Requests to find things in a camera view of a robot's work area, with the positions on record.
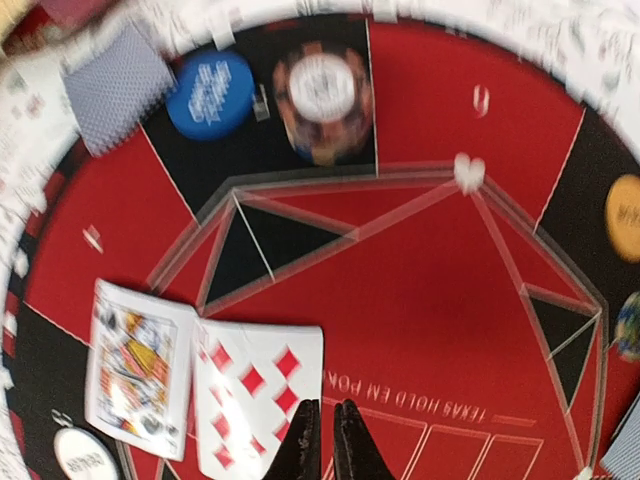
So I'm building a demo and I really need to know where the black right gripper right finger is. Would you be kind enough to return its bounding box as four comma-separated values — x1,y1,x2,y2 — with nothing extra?
333,399,394,480

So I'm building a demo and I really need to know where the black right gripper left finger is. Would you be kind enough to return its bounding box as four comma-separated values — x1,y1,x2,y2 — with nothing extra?
267,399,321,480

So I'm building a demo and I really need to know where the face up diamonds card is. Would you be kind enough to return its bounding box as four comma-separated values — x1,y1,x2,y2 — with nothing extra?
193,320,324,479

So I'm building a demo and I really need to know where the face up king card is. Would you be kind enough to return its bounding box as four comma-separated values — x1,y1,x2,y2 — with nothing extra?
85,279,197,461

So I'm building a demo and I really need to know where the white dealer button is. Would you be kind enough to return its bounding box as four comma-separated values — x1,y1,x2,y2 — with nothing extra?
53,427,120,480

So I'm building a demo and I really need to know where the dealt card face down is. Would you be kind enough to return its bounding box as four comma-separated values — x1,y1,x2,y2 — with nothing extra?
600,397,639,480
62,22,175,157

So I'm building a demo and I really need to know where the orange big blind button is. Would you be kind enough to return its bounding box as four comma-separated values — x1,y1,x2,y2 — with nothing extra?
605,174,640,263

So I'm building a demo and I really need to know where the red white poker chip stack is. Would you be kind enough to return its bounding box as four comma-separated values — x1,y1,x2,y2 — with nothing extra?
272,40,374,166

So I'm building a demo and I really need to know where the blue small blind button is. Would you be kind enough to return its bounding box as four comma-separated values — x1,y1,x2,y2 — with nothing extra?
166,51,255,141

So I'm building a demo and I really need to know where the round red black poker mat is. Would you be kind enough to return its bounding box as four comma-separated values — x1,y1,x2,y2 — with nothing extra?
2,15,639,479

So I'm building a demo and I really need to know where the red floral round plate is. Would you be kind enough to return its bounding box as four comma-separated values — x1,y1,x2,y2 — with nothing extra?
1,0,120,58

